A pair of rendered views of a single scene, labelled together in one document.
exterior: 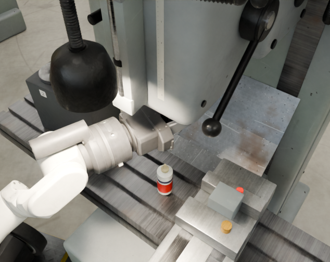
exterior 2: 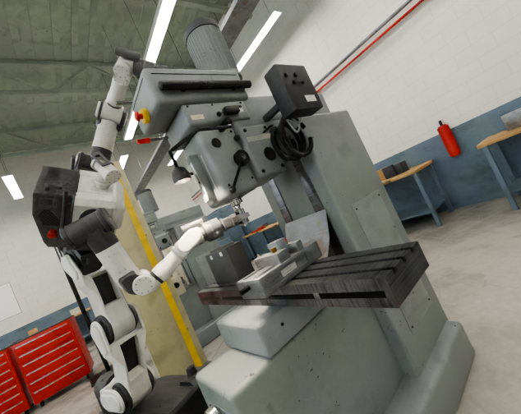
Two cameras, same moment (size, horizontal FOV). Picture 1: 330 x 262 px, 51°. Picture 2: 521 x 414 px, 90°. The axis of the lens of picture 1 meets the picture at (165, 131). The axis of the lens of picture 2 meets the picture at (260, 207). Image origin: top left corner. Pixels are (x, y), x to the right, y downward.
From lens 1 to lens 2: 0.93 m
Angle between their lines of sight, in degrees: 52
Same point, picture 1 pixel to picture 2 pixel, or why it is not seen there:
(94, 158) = (204, 227)
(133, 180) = not seen: hidden behind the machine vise
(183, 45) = (210, 165)
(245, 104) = (308, 229)
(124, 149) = (216, 223)
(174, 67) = (213, 174)
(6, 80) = not seen: hidden behind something
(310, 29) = (303, 176)
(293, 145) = (346, 239)
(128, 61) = (200, 178)
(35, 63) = not seen: hidden behind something
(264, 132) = (320, 236)
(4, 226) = (170, 259)
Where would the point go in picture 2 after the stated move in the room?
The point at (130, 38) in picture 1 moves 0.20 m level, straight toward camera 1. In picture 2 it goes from (199, 172) to (177, 165)
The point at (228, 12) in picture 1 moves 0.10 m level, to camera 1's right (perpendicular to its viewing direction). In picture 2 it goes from (223, 155) to (243, 144)
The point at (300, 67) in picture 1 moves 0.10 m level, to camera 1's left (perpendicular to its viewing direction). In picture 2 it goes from (313, 194) to (295, 202)
